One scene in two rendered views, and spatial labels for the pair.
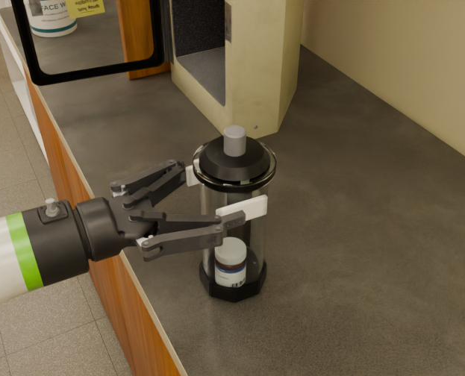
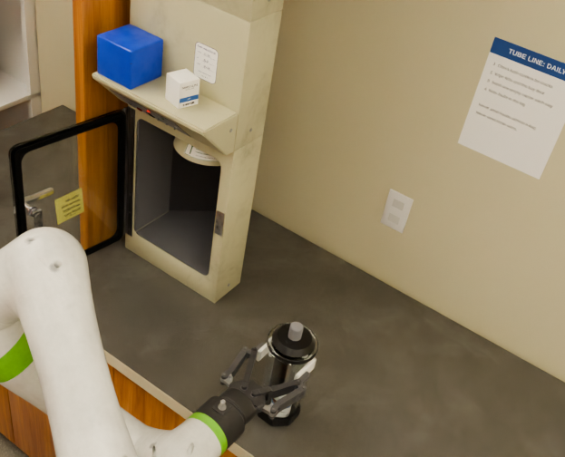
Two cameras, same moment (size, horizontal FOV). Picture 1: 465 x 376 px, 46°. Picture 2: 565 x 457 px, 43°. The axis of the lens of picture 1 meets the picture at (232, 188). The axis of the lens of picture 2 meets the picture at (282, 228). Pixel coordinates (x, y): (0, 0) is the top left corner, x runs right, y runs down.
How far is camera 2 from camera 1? 0.97 m
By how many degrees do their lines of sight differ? 26
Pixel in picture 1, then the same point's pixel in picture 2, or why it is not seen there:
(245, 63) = (228, 246)
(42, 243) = (228, 427)
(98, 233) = (247, 412)
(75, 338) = not seen: outside the picture
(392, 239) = (355, 352)
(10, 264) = (217, 445)
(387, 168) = (328, 296)
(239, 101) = (221, 272)
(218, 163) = (292, 347)
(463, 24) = (358, 189)
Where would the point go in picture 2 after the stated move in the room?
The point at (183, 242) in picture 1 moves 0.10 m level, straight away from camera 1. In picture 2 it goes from (289, 401) to (262, 366)
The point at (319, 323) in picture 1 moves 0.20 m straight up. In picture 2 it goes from (340, 422) to (359, 364)
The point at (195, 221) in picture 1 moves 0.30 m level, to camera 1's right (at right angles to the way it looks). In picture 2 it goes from (288, 386) to (408, 349)
